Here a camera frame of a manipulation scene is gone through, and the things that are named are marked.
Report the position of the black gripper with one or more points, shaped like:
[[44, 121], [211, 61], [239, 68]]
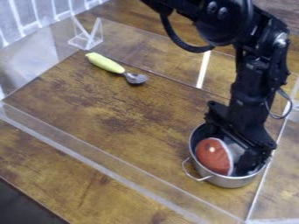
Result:
[[242, 118]]

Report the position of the red white plush mushroom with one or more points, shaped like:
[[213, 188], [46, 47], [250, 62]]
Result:
[[219, 154]]

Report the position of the silver metal pot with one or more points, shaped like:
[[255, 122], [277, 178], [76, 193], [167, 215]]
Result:
[[199, 173]]

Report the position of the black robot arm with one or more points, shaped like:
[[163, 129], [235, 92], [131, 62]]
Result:
[[235, 22]]

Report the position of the yellow handled spoon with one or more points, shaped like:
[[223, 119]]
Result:
[[107, 64]]

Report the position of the clear acrylic enclosure wall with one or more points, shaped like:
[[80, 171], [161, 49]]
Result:
[[94, 146]]

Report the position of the clear acrylic triangular bracket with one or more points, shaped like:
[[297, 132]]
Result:
[[86, 40]]

